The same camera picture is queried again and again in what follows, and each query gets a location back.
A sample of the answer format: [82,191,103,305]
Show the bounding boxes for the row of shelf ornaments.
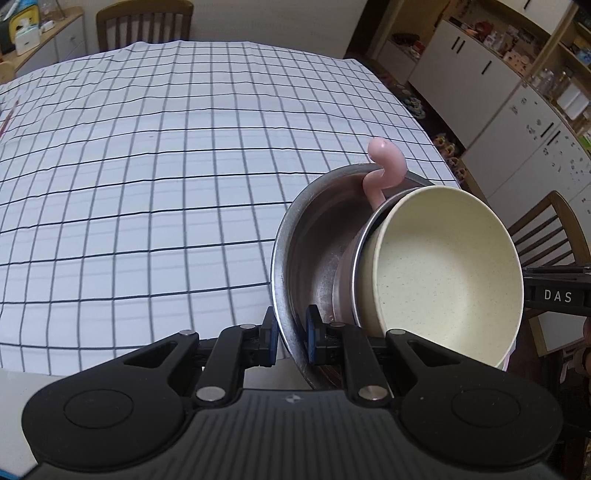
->
[462,16,536,77]

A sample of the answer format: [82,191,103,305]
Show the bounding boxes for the white base cabinet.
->
[406,18,525,153]

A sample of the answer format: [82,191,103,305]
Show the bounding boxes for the pink steel bowl with handles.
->
[331,137,514,372]

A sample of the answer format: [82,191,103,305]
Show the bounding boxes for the yellow tissue holder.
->
[8,2,42,35]

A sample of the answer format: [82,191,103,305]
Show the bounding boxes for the pink pen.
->
[0,99,19,137]

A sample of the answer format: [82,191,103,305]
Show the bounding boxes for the white wall cabinets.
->
[480,0,578,35]

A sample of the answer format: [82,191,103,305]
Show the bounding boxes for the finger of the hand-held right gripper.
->
[522,265,591,278]

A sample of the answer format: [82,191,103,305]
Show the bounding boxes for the white black checked tablecloth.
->
[0,39,462,377]

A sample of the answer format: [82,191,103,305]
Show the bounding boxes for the yellow sandals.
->
[431,133,467,183]

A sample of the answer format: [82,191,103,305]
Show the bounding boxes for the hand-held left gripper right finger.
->
[305,305,465,408]

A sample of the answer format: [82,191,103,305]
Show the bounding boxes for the white box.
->
[16,27,45,56]

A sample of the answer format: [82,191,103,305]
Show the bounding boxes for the person's right hand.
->
[566,318,591,384]

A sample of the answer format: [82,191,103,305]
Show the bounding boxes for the wooden chair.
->
[95,0,195,54]
[507,190,591,356]

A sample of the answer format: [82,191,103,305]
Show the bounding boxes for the cream bowl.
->
[358,186,525,370]

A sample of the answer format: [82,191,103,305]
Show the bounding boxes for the white sticker-covered cabinet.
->
[462,83,591,208]

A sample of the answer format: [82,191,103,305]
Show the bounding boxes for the wooden side cabinet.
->
[0,9,88,86]

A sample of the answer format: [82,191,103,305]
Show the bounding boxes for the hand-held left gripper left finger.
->
[122,305,280,408]

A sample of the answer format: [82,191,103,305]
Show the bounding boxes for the wooden open shelf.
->
[524,21,591,153]

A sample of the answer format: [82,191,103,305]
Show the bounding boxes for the grey sneakers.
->
[402,90,428,118]

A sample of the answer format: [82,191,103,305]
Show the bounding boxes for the large stainless steel bowl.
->
[271,162,437,391]

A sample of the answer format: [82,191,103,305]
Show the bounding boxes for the black shoes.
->
[392,32,423,58]

